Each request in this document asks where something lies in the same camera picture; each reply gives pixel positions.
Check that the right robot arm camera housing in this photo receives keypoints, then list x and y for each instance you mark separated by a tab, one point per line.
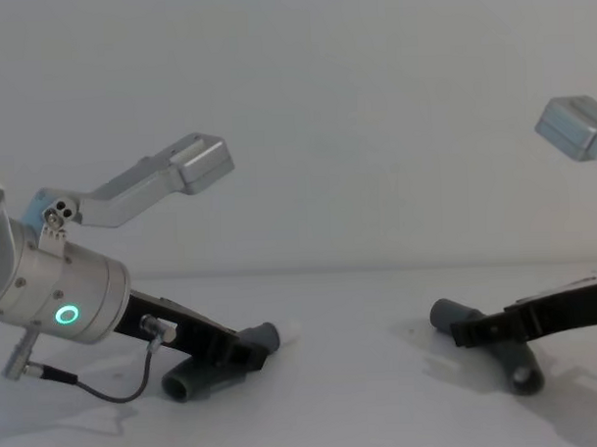
577	130

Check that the white curtain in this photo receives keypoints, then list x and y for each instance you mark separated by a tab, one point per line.
324	110

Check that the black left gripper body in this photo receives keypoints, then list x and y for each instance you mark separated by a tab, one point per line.
169	321

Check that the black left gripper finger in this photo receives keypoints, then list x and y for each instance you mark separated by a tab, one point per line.
244	350

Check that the left robot arm with camera bracket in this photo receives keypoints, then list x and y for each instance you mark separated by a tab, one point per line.
60	286

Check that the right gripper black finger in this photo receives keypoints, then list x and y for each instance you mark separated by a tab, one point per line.
498	327
524	305

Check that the grey plastic pipe fitting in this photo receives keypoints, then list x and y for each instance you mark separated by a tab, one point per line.
516	363

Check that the white table cloth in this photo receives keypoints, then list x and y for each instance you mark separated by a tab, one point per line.
334	389

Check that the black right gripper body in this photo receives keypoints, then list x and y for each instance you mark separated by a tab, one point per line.
581	307

